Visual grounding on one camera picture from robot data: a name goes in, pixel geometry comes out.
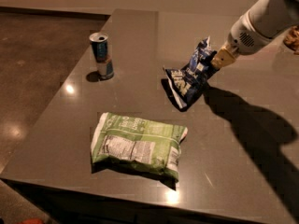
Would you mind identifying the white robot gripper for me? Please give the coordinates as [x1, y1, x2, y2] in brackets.
[211, 14, 272, 69]

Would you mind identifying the blue chip bag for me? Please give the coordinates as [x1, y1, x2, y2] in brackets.
[164, 37, 218, 110]

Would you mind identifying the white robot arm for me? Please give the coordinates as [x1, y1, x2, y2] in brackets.
[211, 0, 299, 69]

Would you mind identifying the yellow snack bag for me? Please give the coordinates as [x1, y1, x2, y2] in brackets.
[283, 25, 299, 55]

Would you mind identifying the green jalapeno chip bag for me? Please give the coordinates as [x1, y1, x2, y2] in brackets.
[91, 112, 188, 182]

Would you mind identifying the blue energy drink can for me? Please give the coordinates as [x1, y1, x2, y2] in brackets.
[89, 33, 114, 80]

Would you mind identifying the orange object at floor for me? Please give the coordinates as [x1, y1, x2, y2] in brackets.
[17, 218, 45, 224]

